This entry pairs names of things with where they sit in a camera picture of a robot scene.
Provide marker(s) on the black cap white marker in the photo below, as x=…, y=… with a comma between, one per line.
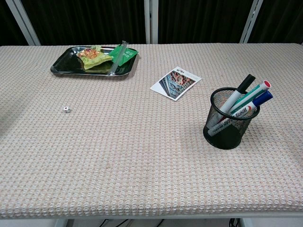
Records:
x=246, y=84

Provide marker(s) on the black mesh pen holder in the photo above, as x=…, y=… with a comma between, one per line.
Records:
x=225, y=140

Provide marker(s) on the red cap green marker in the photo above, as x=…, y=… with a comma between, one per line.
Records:
x=251, y=94

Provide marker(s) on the blue cap whiteboard marker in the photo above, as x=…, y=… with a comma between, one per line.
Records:
x=261, y=98

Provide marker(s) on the printed photo postcard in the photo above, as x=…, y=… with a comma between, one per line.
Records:
x=175, y=83

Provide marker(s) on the beige woven tablecloth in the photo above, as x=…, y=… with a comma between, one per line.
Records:
x=142, y=153

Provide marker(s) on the green flat packet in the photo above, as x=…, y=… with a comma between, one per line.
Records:
x=128, y=55

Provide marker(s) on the clear plastic tube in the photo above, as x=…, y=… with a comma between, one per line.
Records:
x=117, y=59

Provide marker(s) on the yellow green snack bag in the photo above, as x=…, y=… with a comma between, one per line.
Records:
x=94, y=59

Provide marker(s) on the small white die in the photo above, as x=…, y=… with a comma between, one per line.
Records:
x=65, y=109

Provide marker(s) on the black serving tray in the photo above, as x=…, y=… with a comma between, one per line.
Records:
x=66, y=62

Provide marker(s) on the black curtain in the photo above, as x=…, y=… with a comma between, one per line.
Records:
x=82, y=19

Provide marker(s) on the upright white frame post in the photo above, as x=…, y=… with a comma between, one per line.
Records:
x=151, y=21

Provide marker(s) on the slanted white frame post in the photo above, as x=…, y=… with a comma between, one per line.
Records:
x=23, y=22
x=251, y=21

